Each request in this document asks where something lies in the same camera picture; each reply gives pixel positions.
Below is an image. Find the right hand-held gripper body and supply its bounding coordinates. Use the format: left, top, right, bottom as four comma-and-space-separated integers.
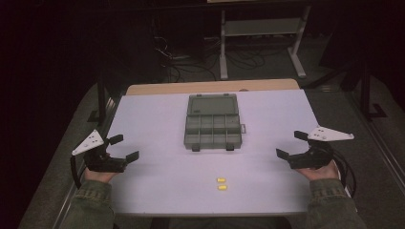
288, 126, 355, 170

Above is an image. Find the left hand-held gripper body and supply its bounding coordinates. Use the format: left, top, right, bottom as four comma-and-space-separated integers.
71, 129, 128, 174

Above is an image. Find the grey plastic organizer box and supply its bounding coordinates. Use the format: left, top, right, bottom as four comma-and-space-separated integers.
183, 93, 247, 153

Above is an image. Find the person's left hand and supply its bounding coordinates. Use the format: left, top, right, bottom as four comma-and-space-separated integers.
84, 169, 117, 184

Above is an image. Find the person's right hand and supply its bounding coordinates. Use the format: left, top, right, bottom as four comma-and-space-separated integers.
295, 160, 340, 182

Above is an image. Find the black metal stand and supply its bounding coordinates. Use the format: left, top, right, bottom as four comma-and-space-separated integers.
358, 62, 389, 121
87, 78, 112, 126

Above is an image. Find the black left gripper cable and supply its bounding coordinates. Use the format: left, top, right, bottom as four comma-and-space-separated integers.
70, 155, 83, 191

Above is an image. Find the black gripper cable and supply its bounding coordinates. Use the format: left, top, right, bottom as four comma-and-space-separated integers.
70, 155, 83, 191
330, 148, 357, 198

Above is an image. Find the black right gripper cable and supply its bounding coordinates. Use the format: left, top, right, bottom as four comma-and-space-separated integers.
330, 148, 357, 198

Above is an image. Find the tangle of black floor cables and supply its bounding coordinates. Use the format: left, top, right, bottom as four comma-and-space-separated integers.
154, 35, 222, 83

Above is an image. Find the white metal desk frame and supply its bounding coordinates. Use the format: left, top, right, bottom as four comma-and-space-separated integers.
219, 5, 312, 81

